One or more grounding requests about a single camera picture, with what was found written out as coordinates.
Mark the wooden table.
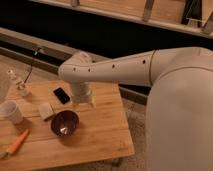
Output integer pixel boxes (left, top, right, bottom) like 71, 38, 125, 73
0, 80, 134, 171

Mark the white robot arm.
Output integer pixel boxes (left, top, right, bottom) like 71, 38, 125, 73
58, 47, 213, 171

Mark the black smartphone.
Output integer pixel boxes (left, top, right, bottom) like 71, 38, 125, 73
53, 88, 70, 104

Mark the white paper cup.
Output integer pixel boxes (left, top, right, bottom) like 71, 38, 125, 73
0, 100, 23, 124

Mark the black cable left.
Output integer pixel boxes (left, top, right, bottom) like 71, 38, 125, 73
23, 47, 44, 84

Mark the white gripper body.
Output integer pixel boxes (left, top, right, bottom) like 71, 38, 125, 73
70, 82, 92, 104

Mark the beige sponge block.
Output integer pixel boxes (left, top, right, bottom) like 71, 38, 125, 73
38, 102, 54, 120

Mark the dark purple ceramic bowl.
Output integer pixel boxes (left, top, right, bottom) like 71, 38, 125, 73
51, 110, 79, 136

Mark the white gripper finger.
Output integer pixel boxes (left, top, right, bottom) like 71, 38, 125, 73
89, 98, 96, 108

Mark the orange carrot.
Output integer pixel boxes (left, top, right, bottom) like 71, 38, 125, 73
0, 129, 30, 159

